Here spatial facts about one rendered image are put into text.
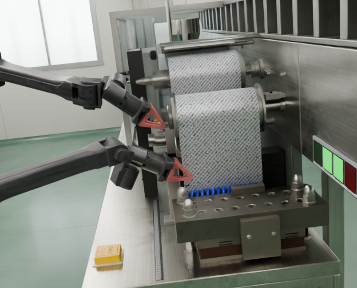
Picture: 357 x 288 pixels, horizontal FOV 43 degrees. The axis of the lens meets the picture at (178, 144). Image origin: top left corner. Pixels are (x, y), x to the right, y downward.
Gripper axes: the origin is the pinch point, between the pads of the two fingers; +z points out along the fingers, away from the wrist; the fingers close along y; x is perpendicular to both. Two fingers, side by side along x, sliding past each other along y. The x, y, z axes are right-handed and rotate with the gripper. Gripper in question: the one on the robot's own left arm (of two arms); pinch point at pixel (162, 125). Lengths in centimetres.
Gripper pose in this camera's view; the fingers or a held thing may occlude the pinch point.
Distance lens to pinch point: 135.7
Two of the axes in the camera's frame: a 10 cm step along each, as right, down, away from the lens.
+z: 8.0, 5.2, 3.0
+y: 1.4, 3.2, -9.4
